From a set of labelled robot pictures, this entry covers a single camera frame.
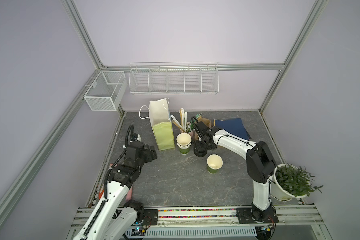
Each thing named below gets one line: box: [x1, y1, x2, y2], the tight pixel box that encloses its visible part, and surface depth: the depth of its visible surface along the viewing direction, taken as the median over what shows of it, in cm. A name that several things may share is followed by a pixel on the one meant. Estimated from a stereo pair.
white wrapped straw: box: [181, 108, 186, 131], surface depth 96 cm
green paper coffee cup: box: [206, 153, 224, 174], surface depth 85 cm
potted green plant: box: [271, 163, 324, 202], surface depth 71 cm
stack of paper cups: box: [176, 132, 193, 156], surface depth 91 cm
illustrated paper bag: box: [139, 97, 176, 151], surface depth 88 cm
